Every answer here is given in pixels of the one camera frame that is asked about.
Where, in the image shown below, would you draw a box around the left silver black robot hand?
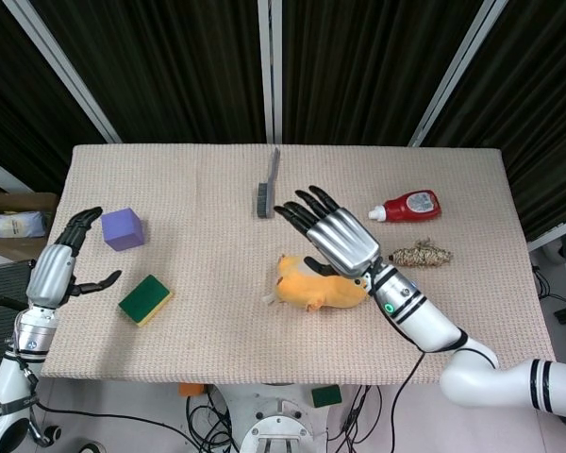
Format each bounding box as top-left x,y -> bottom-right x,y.
25,206 -> 124,310

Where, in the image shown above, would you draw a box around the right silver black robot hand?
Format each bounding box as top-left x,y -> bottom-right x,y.
273,185 -> 383,279

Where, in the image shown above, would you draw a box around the yellow plush toy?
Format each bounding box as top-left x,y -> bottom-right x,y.
263,253 -> 370,312

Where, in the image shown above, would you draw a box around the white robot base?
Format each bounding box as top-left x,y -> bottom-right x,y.
202,382 -> 341,453

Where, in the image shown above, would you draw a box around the woven straw toy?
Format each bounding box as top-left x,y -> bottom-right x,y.
387,239 -> 454,271

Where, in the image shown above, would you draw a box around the white plastic package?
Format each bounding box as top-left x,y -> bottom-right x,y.
0,211 -> 47,239

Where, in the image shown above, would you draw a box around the red ketchup bottle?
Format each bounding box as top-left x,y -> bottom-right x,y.
368,190 -> 443,224

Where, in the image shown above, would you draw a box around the cardboard box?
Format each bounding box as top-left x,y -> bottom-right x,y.
0,175 -> 58,251

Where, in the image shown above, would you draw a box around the purple foam cube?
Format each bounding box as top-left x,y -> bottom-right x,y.
100,206 -> 147,252

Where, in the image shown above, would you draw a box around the grey brush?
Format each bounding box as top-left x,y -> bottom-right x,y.
255,146 -> 282,219

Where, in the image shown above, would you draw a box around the green yellow sponge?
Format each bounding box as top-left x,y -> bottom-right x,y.
117,274 -> 174,328

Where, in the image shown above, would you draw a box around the beige woven table cloth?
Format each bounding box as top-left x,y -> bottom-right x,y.
38,143 -> 558,387

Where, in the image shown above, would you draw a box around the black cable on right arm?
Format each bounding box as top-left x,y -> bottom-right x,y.
366,277 -> 499,453

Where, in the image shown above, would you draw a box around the black floor cables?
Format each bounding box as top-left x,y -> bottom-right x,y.
37,382 -> 392,453

